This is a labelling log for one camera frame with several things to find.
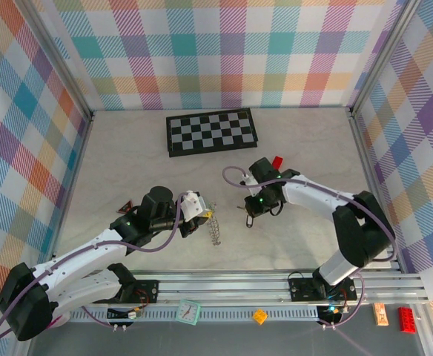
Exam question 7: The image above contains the slotted grey cable duct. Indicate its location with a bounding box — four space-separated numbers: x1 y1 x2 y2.
69 306 320 322

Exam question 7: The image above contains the black and silver chessboard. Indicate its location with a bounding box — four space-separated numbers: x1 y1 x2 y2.
165 108 259 159

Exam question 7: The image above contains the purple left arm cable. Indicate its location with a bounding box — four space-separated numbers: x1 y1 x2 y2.
0 192 188 346

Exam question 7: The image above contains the black connector board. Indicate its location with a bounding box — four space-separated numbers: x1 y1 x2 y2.
107 306 145 322
318 304 346 326

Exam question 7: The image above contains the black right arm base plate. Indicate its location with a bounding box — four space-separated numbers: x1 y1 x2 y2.
288 276 358 302

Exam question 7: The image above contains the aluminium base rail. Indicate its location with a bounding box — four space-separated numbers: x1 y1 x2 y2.
82 270 431 306

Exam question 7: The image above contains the teal toy clock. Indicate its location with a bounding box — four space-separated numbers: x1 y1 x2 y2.
175 298 202 326

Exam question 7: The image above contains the aluminium frame post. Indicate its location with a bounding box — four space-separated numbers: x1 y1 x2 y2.
23 0 95 122
348 0 423 116

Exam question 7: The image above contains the printed wooden block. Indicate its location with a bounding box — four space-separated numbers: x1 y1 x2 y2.
373 302 389 328

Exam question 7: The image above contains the aluminium side rail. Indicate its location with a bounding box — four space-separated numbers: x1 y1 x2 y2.
47 113 95 260
348 107 406 274

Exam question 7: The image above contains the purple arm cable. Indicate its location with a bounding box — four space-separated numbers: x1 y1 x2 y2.
0 192 188 346
222 165 397 329

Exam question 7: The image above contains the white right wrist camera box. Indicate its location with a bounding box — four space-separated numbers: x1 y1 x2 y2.
239 173 264 197

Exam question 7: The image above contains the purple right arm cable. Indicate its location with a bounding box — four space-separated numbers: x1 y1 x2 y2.
222 165 397 329

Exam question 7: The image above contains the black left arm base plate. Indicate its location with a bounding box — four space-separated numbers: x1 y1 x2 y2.
118 280 161 304

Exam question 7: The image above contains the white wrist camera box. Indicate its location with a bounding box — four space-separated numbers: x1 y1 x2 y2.
181 190 208 223
239 173 264 197

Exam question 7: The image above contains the long red toy brick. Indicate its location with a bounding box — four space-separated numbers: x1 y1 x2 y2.
397 306 418 332

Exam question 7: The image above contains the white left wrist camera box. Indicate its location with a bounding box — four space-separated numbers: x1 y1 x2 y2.
181 190 208 223

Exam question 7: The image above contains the pink round object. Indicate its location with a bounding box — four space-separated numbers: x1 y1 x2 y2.
49 314 70 329

